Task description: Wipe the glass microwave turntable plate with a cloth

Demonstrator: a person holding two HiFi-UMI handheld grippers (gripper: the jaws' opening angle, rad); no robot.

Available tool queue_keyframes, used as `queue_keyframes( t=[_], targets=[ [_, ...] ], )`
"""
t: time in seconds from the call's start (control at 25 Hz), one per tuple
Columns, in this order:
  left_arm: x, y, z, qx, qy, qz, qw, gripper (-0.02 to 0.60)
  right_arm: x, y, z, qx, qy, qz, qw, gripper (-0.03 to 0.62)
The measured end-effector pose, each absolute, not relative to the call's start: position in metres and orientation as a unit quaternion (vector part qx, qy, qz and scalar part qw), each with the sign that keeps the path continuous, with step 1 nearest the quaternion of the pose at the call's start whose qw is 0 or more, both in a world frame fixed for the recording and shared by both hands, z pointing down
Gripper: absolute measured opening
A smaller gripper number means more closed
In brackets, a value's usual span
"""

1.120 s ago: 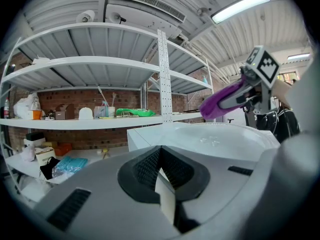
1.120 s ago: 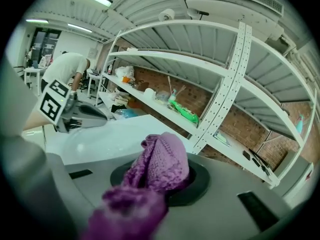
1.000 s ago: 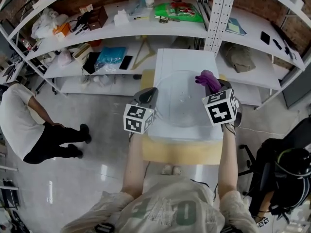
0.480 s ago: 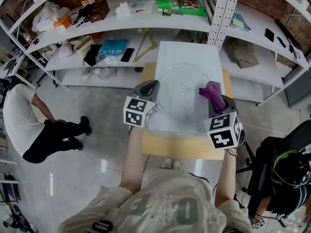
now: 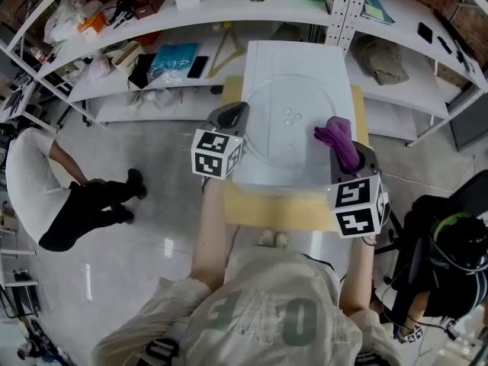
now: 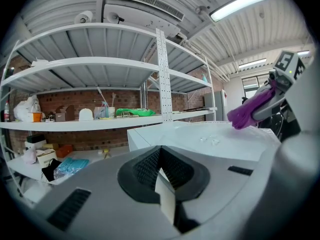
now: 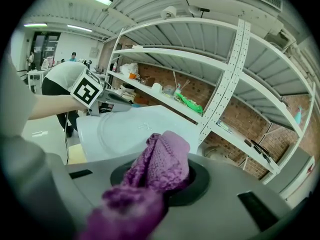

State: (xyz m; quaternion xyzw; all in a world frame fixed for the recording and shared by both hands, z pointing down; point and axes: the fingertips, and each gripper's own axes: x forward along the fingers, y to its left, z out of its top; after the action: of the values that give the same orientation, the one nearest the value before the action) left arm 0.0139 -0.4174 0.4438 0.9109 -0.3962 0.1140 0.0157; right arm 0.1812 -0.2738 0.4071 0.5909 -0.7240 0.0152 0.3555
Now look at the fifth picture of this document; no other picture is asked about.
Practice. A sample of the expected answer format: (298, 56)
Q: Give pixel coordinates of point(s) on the blue book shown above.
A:
(377, 10)

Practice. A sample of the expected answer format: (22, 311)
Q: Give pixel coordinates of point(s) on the pink bag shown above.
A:
(100, 67)

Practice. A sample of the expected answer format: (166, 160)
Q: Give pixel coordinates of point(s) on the person's left forearm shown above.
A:
(213, 235)

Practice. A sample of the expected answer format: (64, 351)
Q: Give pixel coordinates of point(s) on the person's beige printed shirt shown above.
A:
(267, 311)

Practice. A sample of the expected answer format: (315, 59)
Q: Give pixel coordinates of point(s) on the black phone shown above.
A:
(425, 33)
(197, 67)

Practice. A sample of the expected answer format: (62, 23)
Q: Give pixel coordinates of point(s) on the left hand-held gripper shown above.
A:
(213, 155)

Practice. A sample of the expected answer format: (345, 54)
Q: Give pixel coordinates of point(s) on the wooden clothes hanger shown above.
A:
(235, 46)

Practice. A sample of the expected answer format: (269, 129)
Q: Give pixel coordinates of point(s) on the teal cloth in bag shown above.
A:
(173, 59)

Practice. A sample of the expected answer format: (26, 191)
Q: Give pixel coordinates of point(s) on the white metal shelving unit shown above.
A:
(244, 15)
(415, 86)

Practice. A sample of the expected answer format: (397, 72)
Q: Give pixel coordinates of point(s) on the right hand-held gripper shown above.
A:
(358, 208)

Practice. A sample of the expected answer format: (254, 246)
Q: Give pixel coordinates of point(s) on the clear plastic bag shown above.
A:
(63, 19)

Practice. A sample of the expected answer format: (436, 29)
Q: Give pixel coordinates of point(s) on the khaki cap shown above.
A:
(383, 59)

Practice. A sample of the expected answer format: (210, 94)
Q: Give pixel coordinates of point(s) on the black cloth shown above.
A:
(142, 71)

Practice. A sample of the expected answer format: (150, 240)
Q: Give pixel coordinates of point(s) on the brown box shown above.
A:
(148, 0)

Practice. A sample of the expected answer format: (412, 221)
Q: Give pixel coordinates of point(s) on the glass microwave turntable plate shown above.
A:
(293, 101)

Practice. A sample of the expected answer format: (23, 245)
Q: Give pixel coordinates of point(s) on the person's right forearm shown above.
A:
(356, 277)

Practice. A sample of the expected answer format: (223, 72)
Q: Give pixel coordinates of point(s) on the black remote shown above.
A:
(444, 45)

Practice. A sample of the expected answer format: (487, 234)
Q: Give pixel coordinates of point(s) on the orange box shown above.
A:
(93, 24)

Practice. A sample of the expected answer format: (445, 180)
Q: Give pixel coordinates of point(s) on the person's light shoes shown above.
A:
(273, 238)

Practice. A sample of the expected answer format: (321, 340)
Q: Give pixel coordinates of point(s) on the purple cloth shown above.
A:
(339, 139)

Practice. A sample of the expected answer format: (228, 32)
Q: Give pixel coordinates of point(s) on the cream box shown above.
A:
(126, 55)

